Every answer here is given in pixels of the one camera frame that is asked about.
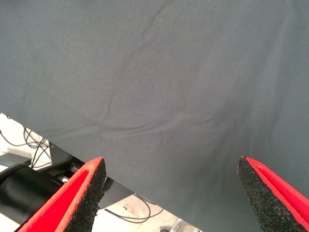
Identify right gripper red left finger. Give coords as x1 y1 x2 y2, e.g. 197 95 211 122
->
18 156 107 232

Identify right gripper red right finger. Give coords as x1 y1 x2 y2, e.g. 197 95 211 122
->
237 156 309 232

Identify black cylindrical housing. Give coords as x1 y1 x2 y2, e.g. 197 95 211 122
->
0 163 66 225

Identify grey metal bar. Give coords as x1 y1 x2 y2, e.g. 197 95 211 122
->
0 153 32 167

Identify dark grey table cloth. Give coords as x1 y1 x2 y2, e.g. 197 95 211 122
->
0 0 309 232

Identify black metal frame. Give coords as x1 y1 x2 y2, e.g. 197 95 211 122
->
47 141 135 210

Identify tangled floor cables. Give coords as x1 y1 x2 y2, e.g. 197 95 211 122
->
0 127 53 169

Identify looping thin floor cable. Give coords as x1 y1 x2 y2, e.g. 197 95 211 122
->
103 193 165 221

